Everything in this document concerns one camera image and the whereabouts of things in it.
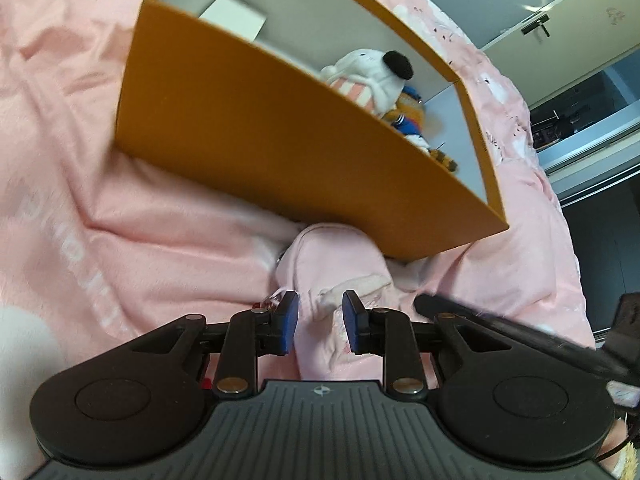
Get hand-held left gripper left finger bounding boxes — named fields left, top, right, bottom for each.
left=131, top=290, right=301, bottom=394

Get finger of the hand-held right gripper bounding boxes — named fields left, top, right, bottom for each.
left=413, top=293, right=617, bottom=377

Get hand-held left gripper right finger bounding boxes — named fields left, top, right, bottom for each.
left=341, top=290, right=503, bottom=394

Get pink plush toy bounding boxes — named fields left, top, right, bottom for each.
left=252, top=223, right=397, bottom=382

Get orange cardboard box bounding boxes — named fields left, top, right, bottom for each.
left=115, top=0, right=510, bottom=263

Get orange plush toy blue clothes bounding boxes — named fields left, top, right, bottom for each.
left=382, top=85, right=459, bottom=174

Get white dog plush toy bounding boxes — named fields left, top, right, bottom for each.
left=319, top=48, right=417, bottom=114

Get dark open cabinet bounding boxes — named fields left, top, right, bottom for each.
left=529, top=47, right=640, bottom=173

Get pink printed blanket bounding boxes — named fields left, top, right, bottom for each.
left=0, top=0, right=601, bottom=466

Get cream wardrobe door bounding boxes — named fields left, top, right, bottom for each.
left=479, top=0, right=640, bottom=107

